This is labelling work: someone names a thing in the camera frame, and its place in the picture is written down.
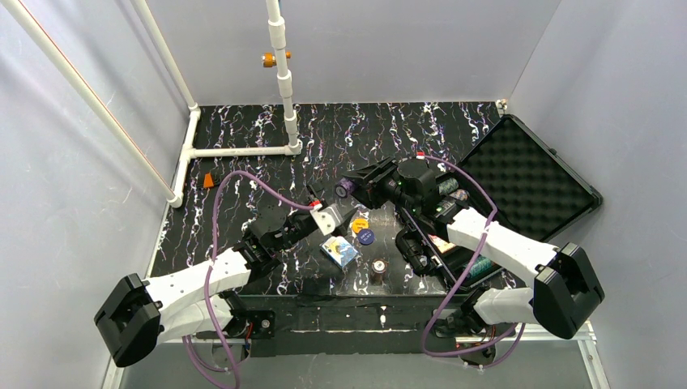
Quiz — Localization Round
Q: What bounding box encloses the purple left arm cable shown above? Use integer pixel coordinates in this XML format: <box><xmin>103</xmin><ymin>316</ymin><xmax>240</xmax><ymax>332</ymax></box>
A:
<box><xmin>182</xmin><ymin>170</ymin><xmax>323</xmax><ymax>389</ymax></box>

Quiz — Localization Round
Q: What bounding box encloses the red playing card deck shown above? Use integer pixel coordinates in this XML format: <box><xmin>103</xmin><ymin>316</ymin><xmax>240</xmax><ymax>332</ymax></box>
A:
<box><xmin>429</xmin><ymin>235</ymin><xmax>456</xmax><ymax>254</ymax></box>

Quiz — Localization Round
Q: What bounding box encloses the teal poker chip stack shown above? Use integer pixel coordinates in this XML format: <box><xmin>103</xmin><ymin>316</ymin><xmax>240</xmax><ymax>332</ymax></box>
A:
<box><xmin>467</xmin><ymin>256</ymin><xmax>494</xmax><ymax>279</ymax></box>

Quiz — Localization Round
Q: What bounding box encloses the orange black 100 chip stack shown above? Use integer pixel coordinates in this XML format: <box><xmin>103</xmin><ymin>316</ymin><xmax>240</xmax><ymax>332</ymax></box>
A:
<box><xmin>369</xmin><ymin>259</ymin><xmax>388</xmax><ymax>285</ymax></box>

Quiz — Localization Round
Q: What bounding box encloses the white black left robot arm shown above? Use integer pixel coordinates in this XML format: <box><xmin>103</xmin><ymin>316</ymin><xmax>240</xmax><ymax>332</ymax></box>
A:
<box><xmin>94</xmin><ymin>198</ymin><xmax>344</xmax><ymax>367</ymax></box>

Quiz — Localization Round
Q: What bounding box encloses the white pvc pipe frame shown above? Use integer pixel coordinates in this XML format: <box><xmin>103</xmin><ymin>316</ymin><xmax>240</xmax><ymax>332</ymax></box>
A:
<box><xmin>1</xmin><ymin>1</ymin><xmax>302</xmax><ymax>207</ymax></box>

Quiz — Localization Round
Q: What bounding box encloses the orange hex key set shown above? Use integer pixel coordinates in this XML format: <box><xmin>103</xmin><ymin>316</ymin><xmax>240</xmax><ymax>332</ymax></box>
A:
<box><xmin>202</xmin><ymin>172</ymin><xmax>222</xmax><ymax>190</ymax></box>

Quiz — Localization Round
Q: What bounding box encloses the orange knob on pole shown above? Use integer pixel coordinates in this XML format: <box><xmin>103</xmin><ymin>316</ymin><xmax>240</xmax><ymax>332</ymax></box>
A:
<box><xmin>262</xmin><ymin>53</ymin><xmax>278</xmax><ymax>68</ymax></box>

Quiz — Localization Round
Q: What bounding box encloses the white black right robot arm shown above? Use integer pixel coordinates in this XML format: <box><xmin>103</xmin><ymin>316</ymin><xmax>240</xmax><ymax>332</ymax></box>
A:
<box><xmin>335</xmin><ymin>155</ymin><xmax>605</xmax><ymax>340</ymax></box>

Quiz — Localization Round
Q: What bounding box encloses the black poker set case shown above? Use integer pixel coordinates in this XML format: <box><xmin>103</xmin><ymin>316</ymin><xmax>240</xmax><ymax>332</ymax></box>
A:
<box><xmin>395</xmin><ymin>113</ymin><xmax>604</xmax><ymax>293</ymax></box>

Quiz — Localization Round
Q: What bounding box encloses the blue small blind button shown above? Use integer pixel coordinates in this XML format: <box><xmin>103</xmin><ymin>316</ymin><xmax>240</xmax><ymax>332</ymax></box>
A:
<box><xmin>356</xmin><ymin>229</ymin><xmax>375</xmax><ymax>246</ymax></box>

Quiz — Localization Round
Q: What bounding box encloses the purple 500 poker chip stack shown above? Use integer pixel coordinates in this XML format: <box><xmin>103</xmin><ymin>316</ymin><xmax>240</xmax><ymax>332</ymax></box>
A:
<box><xmin>335</xmin><ymin>177</ymin><xmax>357</xmax><ymax>199</ymax></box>

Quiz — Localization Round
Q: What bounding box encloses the blue playing card deck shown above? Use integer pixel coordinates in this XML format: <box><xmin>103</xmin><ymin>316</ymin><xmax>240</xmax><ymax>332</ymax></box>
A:
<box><xmin>320</xmin><ymin>236</ymin><xmax>360</xmax><ymax>269</ymax></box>

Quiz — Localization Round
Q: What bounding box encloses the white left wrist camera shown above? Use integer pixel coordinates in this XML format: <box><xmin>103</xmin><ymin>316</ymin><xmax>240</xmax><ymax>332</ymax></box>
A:
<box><xmin>310</xmin><ymin>204</ymin><xmax>357</xmax><ymax>237</ymax></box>

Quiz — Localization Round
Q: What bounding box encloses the yellow big blind button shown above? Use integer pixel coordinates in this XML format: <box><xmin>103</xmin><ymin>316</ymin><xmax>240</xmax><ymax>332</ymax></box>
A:
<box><xmin>351</xmin><ymin>218</ymin><xmax>369</xmax><ymax>234</ymax></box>

